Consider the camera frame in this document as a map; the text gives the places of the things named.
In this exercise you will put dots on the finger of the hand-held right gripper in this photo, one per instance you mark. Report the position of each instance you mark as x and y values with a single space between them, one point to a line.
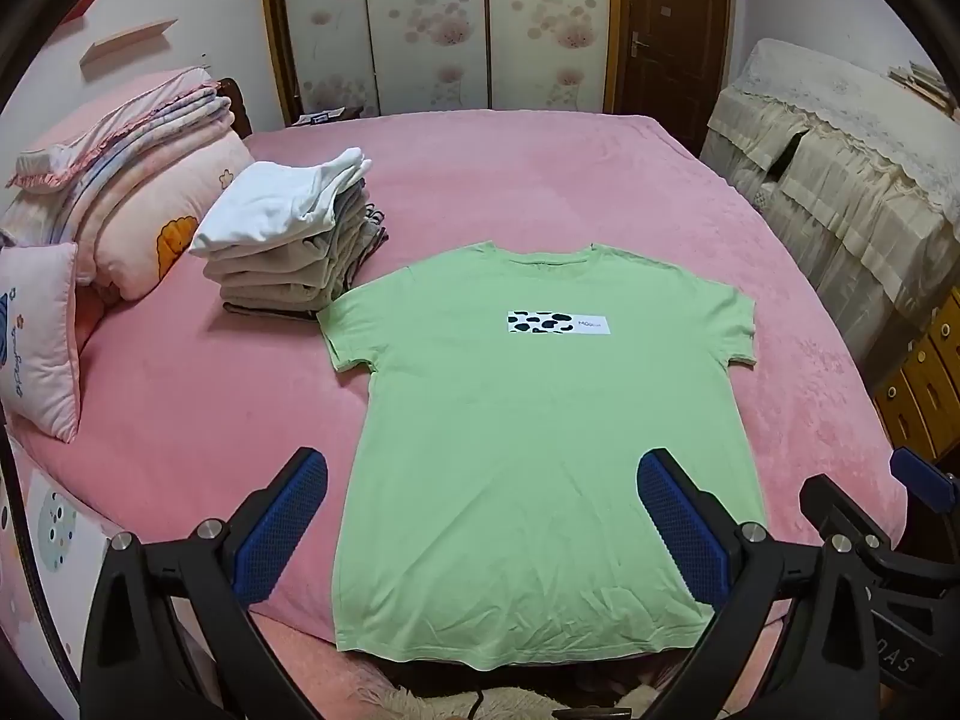
926 480
847 514

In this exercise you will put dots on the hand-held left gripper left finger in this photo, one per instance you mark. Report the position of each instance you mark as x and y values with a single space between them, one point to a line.
285 517

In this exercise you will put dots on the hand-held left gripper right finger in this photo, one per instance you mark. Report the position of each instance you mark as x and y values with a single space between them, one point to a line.
682 532

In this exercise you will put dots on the green t-shirt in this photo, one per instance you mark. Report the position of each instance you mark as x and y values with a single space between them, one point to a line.
525 427

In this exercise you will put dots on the stack of folded clothes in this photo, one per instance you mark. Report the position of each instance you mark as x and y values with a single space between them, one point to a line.
285 270

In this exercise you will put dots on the yellow wooden drawer cabinet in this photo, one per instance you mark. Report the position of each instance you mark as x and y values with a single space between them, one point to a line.
926 390

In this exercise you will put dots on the dotted bed skirt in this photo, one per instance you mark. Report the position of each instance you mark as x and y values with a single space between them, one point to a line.
52 540

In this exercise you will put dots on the pink embroidered cushion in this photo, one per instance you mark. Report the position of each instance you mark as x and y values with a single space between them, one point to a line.
37 345

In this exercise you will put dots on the lace covered cabinet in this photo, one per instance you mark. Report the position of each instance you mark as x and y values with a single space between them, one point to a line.
840 187

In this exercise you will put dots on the pink cartoon print quilt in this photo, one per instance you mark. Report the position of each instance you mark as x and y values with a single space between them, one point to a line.
165 210

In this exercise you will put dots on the pink bed blanket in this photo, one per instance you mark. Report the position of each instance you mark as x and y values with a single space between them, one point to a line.
600 187

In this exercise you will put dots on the dark wooden headboard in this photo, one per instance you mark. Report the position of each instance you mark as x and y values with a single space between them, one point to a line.
234 109

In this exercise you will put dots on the dark brown door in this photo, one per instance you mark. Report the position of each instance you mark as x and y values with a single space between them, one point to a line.
675 30

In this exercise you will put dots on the floral sliding door wardrobe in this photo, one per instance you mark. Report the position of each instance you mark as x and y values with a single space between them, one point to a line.
435 22

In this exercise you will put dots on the light wooden wall shelf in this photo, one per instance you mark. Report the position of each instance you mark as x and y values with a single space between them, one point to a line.
127 45

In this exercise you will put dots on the red wall shelf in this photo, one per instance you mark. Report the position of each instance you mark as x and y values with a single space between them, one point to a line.
79 9

